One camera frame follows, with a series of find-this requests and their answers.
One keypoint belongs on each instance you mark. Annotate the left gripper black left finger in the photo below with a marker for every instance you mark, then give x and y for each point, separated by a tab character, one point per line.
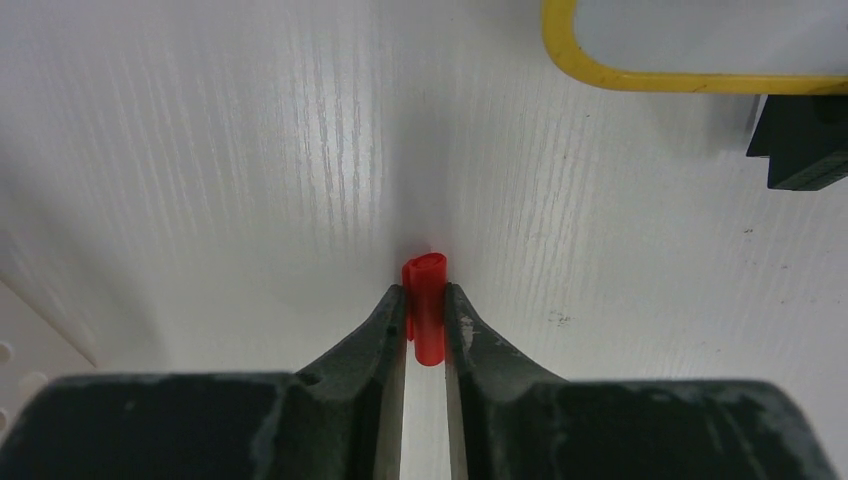
340	417

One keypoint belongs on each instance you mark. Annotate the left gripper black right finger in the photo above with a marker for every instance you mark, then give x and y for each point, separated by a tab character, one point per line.
510	418

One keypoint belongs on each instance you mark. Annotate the red marker cap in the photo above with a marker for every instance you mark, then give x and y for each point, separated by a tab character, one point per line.
424	280

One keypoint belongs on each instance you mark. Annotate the black left whiteboard foot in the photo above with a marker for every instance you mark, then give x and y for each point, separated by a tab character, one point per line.
804	138

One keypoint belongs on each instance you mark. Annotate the yellow framed whiteboard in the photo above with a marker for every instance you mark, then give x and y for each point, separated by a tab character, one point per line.
725	47

